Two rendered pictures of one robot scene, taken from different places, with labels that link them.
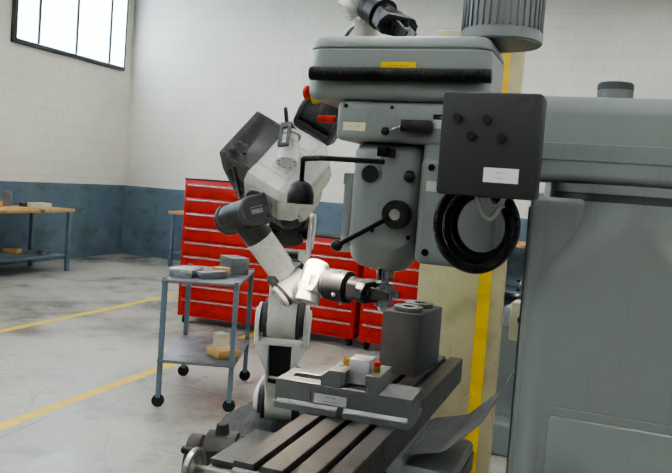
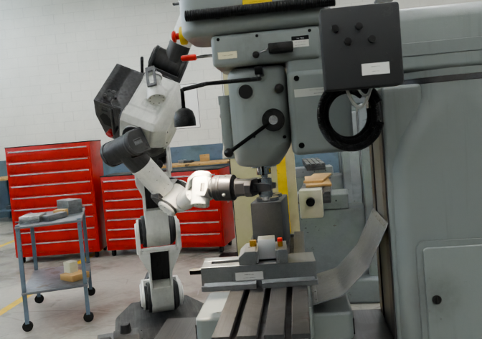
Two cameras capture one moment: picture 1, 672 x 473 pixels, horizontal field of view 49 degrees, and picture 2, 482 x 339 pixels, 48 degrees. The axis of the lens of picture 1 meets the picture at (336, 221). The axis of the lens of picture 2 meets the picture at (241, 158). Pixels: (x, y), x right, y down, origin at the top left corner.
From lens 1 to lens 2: 0.44 m
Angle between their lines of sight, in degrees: 14
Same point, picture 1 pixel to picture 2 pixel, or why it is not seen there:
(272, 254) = (155, 175)
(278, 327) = (156, 236)
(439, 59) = not seen: outside the picture
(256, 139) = (122, 85)
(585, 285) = (432, 146)
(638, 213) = (462, 86)
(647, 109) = (450, 11)
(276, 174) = (146, 110)
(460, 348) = not seen: hidden behind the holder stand
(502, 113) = (369, 20)
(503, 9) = not seen: outside the picture
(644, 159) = (454, 48)
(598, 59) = not seen: hidden behind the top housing
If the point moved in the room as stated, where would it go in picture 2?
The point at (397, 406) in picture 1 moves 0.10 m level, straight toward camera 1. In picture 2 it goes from (305, 268) to (314, 277)
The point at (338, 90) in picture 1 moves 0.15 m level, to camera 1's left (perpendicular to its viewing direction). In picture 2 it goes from (210, 27) to (161, 29)
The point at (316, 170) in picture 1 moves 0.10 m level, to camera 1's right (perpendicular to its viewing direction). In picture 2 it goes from (176, 103) to (201, 102)
